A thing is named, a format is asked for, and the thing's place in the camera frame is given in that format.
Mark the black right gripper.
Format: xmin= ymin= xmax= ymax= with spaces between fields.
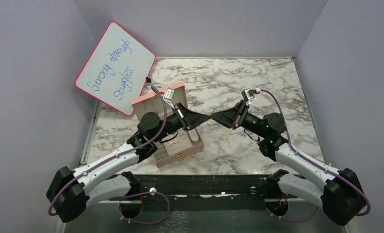
xmin=210 ymin=99 xmax=268 ymax=138

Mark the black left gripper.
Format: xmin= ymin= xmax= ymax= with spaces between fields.
xmin=153 ymin=103 xmax=210 ymax=143

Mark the pink jewelry box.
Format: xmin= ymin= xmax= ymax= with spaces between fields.
xmin=131 ymin=82 xmax=204 ymax=168

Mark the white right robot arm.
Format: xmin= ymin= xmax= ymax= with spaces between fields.
xmin=211 ymin=100 xmax=368 ymax=226

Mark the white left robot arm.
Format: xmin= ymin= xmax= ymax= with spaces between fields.
xmin=46 ymin=103 xmax=211 ymax=223

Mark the silver earrings cluster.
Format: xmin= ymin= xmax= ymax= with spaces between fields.
xmin=168 ymin=139 xmax=182 ymax=146

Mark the pink framed whiteboard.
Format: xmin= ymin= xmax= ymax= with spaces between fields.
xmin=75 ymin=21 xmax=156 ymax=116

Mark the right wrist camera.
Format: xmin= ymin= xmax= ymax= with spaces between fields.
xmin=241 ymin=88 xmax=261 ymax=106

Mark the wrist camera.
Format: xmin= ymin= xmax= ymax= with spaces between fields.
xmin=163 ymin=88 xmax=175 ymax=101
xmin=241 ymin=88 xmax=261 ymax=106

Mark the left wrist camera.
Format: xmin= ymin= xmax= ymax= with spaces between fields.
xmin=163 ymin=88 xmax=175 ymax=101

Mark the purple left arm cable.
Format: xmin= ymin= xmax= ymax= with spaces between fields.
xmin=48 ymin=85 xmax=171 ymax=225

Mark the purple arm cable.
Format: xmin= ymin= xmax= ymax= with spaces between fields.
xmin=48 ymin=85 xmax=171 ymax=225
xmin=259 ymin=88 xmax=371 ymax=224

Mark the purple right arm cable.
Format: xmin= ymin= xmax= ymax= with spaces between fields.
xmin=259 ymin=88 xmax=371 ymax=224

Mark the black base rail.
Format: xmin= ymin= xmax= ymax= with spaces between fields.
xmin=111 ymin=175 xmax=291 ymax=212

